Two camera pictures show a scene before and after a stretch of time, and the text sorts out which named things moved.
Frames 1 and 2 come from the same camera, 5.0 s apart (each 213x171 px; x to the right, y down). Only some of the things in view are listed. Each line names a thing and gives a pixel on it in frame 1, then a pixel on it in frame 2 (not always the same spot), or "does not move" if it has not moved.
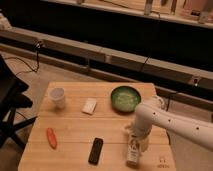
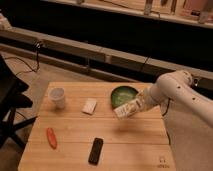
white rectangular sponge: (90, 106) does not move
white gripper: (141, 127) → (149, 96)
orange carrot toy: (51, 138) does not move
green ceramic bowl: (124, 100) does not move
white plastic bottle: (133, 158) → (128, 109)
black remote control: (95, 151) does not move
